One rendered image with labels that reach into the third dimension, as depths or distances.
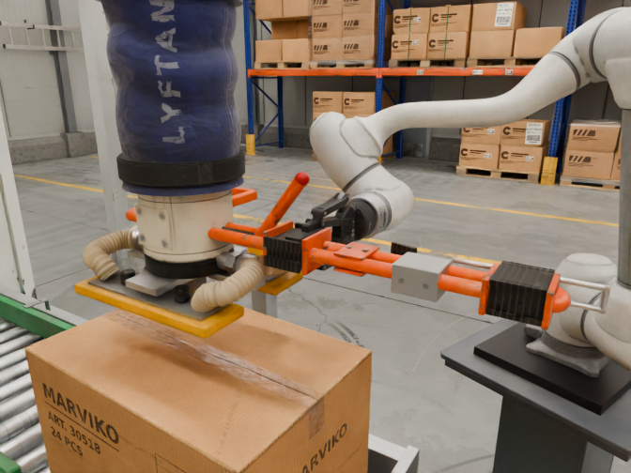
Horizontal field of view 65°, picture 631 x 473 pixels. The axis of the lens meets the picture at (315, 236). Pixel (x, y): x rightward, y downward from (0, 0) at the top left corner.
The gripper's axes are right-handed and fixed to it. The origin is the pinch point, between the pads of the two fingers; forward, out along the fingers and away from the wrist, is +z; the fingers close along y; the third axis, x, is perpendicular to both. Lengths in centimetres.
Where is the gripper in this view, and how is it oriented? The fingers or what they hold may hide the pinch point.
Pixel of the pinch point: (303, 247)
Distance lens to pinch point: 81.8
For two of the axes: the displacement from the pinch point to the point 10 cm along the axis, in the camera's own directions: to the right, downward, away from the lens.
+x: -8.5, -1.6, 5.0
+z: -5.2, 2.6, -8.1
